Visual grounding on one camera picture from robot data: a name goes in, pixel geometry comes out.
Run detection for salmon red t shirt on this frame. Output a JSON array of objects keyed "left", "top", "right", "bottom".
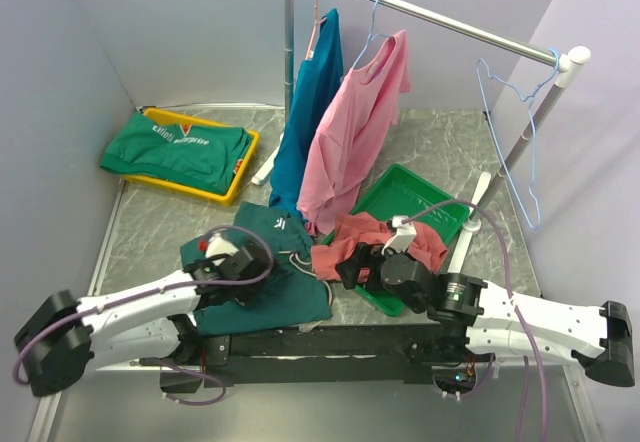
[{"left": 311, "top": 213, "right": 448, "bottom": 281}]

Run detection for light blue wire hanger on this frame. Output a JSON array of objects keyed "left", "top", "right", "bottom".
[{"left": 475, "top": 47, "right": 560, "bottom": 230}]

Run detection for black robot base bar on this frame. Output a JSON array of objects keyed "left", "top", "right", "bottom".
[{"left": 138, "top": 326, "right": 494, "bottom": 396}]

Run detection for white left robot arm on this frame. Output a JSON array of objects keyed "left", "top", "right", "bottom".
[{"left": 12, "top": 240, "right": 275, "bottom": 397}]

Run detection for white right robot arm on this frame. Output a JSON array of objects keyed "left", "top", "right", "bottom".
[{"left": 336, "top": 243, "right": 635, "bottom": 388}]

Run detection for green printed t shirt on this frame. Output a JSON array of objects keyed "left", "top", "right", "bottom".
[{"left": 100, "top": 112, "right": 253, "bottom": 195}]

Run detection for pink hanging t shirt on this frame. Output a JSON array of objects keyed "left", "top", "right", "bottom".
[{"left": 297, "top": 30, "right": 411, "bottom": 235}]

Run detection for teal blue hanging shirt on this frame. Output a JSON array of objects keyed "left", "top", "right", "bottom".
[{"left": 269, "top": 9, "right": 344, "bottom": 216}]

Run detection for dark teal shorts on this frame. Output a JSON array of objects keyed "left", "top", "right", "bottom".
[{"left": 179, "top": 201, "right": 333, "bottom": 336}]

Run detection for white metal clothes rack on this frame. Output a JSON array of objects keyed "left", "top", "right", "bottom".
[{"left": 251, "top": 0, "right": 592, "bottom": 283}]

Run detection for yellow plastic tray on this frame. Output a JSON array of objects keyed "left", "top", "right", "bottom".
[{"left": 112, "top": 108, "right": 260, "bottom": 206}]

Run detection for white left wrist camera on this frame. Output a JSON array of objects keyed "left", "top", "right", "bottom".
[{"left": 197, "top": 233, "right": 238, "bottom": 259}]

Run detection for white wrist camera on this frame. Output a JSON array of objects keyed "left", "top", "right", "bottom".
[
  {"left": 382, "top": 215, "right": 417, "bottom": 255},
  {"left": 197, "top": 233, "right": 238, "bottom": 259}
]

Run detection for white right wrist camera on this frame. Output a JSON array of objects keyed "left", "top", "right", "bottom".
[{"left": 382, "top": 215, "right": 417, "bottom": 255}]

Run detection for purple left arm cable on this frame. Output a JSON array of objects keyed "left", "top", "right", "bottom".
[{"left": 11, "top": 226, "right": 276, "bottom": 386}]

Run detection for pink wire hanger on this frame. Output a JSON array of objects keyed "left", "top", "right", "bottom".
[{"left": 305, "top": 0, "right": 321, "bottom": 60}]

